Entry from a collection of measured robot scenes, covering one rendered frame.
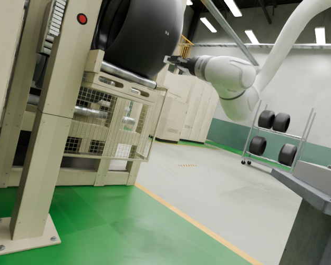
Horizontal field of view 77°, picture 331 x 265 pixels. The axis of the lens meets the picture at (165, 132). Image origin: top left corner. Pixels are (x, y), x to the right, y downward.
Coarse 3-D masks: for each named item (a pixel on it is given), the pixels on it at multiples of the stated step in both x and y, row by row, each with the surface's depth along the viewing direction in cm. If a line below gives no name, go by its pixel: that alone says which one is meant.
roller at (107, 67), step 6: (102, 60) 95; (102, 66) 95; (108, 66) 96; (114, 66) 98; (108, 72) 99; (114, 72) 99; (120, 72) 101; (126, 72) 103; (126, 78) 105; (132, 78) 106; (138, 78) 108; (144, 78) 111; (144, 84) 112; (150, 84) 113; (156, 84) 116
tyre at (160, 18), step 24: (120, 0) 126; (144, 0) 89; (168, 0) 96; (96, 24) 122; (120, 24) 136; (144, 24) 91; (168, 24) 97; (96, 48) 117; (120, 48) 96; (144, 48) 97; (168, 48) 102; (144, 72) 109
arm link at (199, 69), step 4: (204, 56) 76; (208, 56) 75; (212, 56) 74; (200, 60) 75; (204, 60) 74; (208, 60) 73; (196, 64) 76; (200, 64) 75; (204, 64) 73; (196, 68) 76; (200, 68) 75; (204, 68) 73; (196, 72) 77; (200, 72) 75; (196, 76) 78; (200, 76) 76; (204, 76) 75
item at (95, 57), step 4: (92, 52) 93; (96, 52) 90; (100, 52) 89; (104, 52) 90; (88, 56) 96; (92, 56) 92; (96, 56) 89; (100, 56) 89; (88, 60) 95; (92, 60) 91; (96, 60) 89; (100, 60) 90; (88, 64) 94; (92, 64) 91; (96, 64) 89; (100, 64) 90; (88, 68) 94; (92, 68) 90; (96, 68) 89; (92, 72) 92; (96, 72) 90
